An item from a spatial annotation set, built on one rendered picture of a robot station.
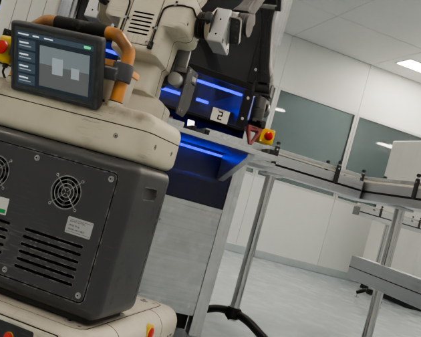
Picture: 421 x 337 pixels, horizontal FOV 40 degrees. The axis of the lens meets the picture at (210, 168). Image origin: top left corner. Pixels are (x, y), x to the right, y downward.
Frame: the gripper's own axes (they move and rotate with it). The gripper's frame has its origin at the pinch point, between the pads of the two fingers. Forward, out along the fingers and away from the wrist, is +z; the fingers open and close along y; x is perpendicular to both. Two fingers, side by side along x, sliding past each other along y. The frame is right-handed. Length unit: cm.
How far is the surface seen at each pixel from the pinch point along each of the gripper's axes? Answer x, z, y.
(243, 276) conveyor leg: -31, 53, 54
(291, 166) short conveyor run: -38, -5, 42
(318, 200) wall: -278, -75, 489
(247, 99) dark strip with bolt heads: -3.1, -26.2, 27.7
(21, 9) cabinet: 98, -13, -28
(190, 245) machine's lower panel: 5, 46, 38
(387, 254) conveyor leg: -87, 27, 19
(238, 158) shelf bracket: 0.8, 6.2, 8.8
